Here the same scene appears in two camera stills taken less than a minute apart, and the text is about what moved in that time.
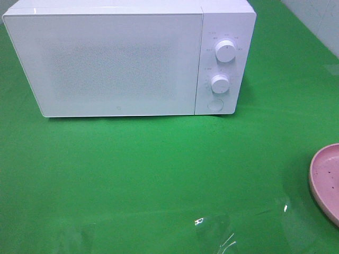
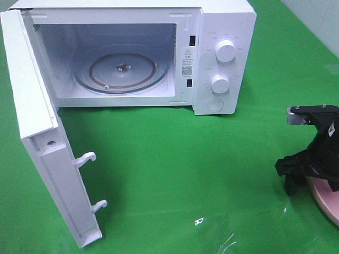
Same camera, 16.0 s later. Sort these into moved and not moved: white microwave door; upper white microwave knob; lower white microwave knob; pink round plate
Moved: white microwave door
Not moved: upper white microwave knob; lower white microwave knob; pink round plate
